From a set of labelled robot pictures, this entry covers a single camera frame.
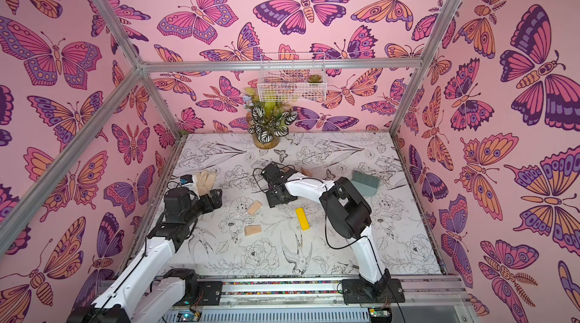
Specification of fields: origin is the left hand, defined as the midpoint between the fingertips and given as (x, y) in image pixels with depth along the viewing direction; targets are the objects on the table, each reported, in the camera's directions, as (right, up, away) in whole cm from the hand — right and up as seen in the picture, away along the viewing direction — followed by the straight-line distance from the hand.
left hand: (213, 191), depth 85 cm
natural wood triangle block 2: (+14, -15, +2) cm, 21 cm away
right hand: (+24, -4, +11) cm, 27 cm away
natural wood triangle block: (+14, -8, +9) cm, 19 cm away
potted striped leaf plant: (+19, +29, +17) cm, 38 cm away
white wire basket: (+30, +46, +21) cm, 59 cm away
